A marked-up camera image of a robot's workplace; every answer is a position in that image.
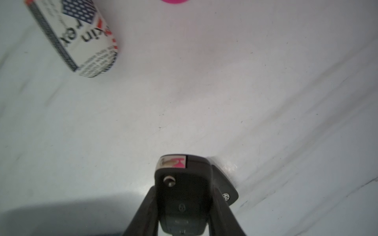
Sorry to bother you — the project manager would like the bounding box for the black slim key fob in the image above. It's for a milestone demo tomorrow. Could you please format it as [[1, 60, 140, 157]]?
[[155, 154, 212, 236]]

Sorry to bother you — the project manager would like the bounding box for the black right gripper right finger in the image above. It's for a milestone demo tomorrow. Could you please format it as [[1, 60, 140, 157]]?
[[208, 187, 246, 236]]

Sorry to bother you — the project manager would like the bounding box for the flag print can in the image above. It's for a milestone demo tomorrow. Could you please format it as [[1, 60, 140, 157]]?
[[25, 0, 118, 78]]

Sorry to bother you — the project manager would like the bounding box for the black VW key fob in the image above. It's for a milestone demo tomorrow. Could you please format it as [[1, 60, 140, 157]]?
[[212, 164, 239, 206]]

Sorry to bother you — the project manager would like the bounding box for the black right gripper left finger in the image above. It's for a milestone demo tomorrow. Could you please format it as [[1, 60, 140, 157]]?
[[122, 186, 158, 236]]

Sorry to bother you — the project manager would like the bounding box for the pink plastic goblet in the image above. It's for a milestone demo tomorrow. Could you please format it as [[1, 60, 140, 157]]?
[[162, 0, 188, 5]]

